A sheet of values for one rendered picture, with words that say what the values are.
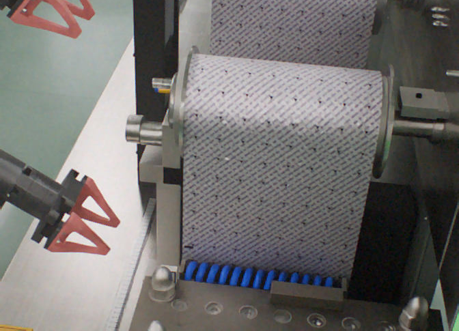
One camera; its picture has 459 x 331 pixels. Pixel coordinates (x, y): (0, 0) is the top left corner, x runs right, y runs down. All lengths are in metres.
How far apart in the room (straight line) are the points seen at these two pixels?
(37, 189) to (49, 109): 2.45
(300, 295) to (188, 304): 0.15
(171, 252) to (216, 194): 0.21
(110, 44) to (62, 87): 0.53
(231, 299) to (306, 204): 0.16
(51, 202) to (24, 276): 0.25
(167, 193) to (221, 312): 0.20
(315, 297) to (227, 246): 0.14
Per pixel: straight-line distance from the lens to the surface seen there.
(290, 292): 0.95
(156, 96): 1.25
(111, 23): 4.27
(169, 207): 1.06
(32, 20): 0.89
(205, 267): 0.99
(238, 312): 0.95
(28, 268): 1.22
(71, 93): 3.54
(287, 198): 0.92
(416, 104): 0.91
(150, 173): 1.02
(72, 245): 1.00
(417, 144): 1.08
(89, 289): 1.16
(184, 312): 0.94
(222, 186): 0.92
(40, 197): 0.98
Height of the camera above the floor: 1.72
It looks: 34 degrees down
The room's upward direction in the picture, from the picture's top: 3 degrees clockwise
